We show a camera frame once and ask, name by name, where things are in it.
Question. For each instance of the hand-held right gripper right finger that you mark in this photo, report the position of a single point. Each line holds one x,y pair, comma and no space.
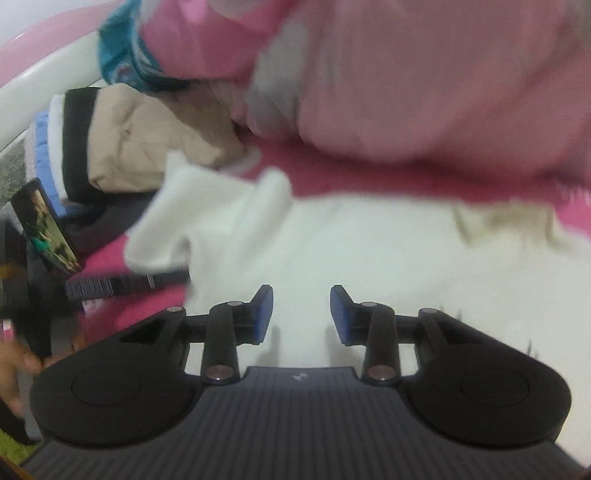
337,316

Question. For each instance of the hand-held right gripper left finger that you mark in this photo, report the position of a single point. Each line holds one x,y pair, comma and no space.
265,314

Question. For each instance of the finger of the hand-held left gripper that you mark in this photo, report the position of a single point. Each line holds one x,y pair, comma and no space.
115,284

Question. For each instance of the white fleece sweater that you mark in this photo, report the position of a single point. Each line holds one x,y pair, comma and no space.
369,258

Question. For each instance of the person's left hand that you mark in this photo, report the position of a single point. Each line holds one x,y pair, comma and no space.
14,369

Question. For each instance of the blue white folded cloth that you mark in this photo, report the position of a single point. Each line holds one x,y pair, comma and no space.
44,152

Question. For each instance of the black cloth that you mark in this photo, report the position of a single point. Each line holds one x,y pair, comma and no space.
76,138

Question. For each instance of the pink floral bed blanket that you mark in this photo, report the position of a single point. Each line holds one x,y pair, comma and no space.
369,182

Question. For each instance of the beige folded garment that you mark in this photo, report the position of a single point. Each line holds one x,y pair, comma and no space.
157,134

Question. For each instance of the white headboard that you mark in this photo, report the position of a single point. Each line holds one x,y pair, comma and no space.
55,78

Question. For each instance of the teal patterned cloth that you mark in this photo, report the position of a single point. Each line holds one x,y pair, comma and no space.
129,50

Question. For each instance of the pink floral quilt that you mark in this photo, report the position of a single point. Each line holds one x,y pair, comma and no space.
415,78

